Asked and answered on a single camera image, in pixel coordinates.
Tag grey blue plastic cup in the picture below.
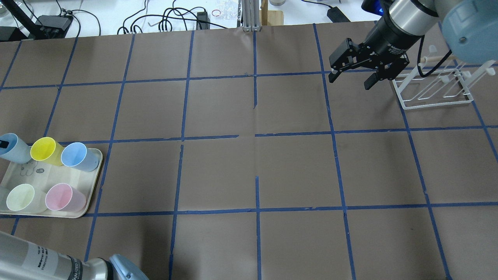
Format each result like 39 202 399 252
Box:
0 133 32 164

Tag light blue plastic cup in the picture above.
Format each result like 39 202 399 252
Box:
61 142 99 172

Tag yellow plastic cup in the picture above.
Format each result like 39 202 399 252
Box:
30 137 64 166

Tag pink plastic cup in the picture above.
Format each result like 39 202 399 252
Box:
45 183 87 212

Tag cream white plastic cup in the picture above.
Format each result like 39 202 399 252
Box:
6 183 47 214

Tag black power adapter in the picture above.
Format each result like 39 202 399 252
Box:
327 7 351 23

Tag wooden stand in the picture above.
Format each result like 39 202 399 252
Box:
260 0 284 26

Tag black monitor stand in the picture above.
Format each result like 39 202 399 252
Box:
1 0 75 40

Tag beige plastic tray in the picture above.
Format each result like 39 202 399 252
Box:
0 148 103 219

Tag white wire cup rack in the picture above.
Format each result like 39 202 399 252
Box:
392 55 496 110

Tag aluminium frame post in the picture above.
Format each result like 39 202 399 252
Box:
240 0 260 32

